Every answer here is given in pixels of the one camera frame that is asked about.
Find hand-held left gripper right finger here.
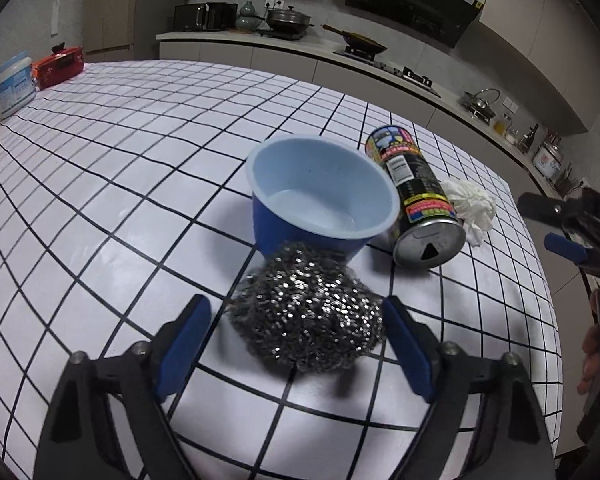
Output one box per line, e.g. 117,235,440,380
381,295,556,480

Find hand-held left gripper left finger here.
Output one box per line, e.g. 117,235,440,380
32,294,213,480

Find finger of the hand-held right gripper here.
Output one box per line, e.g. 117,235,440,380
517,191,581,221
544,232,593,266

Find steel wool scrubber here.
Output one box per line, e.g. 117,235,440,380
226,240,386,373

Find person's right hand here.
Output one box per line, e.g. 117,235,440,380
577,325,600,396

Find white rice cooker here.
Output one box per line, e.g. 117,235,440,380
534,142,563,181

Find crumpled white tissue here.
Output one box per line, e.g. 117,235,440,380
440,180,498,248

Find metal kettle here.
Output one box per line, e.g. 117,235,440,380
461,88,501,123

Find black drink can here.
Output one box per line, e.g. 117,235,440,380
364,124,467,268

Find blue plastic bowl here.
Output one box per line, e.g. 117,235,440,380
245,134,401,263

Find white grid tablecloth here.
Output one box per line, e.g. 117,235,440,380
0,60,563,480

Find gas stove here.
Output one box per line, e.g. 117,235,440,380
333,45,442,98

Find frying pan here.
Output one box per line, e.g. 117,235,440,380
321,24,388,55

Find black range hood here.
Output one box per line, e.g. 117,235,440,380
345,0,483,50

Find kitchen counter cabinets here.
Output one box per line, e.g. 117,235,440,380
156,30,581,201

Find red pot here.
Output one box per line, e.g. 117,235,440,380
31,42,86,88

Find white plastic tub blue label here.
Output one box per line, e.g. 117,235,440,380
0,51,37,120

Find wok with lid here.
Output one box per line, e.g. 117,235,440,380
266,5,315,36

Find black toaster oven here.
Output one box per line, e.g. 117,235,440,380
174,2,239,31

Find teal ceramic vase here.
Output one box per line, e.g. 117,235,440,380
236,1,257,30

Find tall beige cabinet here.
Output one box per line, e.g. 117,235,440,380
85,0,141,56

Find wall cabinet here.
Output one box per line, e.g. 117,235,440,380
479,0,600,133

